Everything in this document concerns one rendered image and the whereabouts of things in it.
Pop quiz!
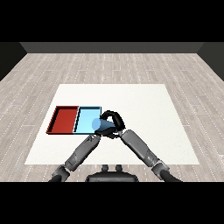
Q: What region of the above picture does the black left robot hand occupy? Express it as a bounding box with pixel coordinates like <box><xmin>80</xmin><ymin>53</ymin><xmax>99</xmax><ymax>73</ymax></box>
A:
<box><xmin>94</xmin><ymin>129</ymin><xmax>121</xmax><ymax>139</ymax></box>

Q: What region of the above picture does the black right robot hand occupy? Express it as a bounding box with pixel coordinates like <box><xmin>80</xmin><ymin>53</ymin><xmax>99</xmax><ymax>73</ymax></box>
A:
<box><xmin>100</xmin><ymin>110</ymin><xmax>127</xmax><ymax>133</ymax></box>

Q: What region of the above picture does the small blue can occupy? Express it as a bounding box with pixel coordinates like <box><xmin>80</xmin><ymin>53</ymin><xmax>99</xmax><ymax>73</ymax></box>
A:
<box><xmin>91</xmin><ymin>117</ymin><xmax>117</xmax><ymax>132</ymax></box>

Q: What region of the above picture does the light blue shallow open box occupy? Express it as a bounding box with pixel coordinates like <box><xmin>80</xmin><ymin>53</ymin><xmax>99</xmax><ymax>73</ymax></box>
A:
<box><xmin>72</xmin><ymin>105</ymin><xmax>102</xmax><ymax>136</ymax></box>

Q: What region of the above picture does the red shallow open box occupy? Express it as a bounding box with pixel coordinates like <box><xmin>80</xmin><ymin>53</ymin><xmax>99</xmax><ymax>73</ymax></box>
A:
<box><xmin>45</xmin><ymin>105</ymin><xmax>81</xmax><ymax>136</ymax></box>

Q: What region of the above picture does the dark grey robot body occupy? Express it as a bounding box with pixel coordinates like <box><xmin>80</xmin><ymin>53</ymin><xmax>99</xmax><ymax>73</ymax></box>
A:
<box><xmin>86</xmin><ymin>164</ymin><xmax>139</xmax><ymax>183</ymax></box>

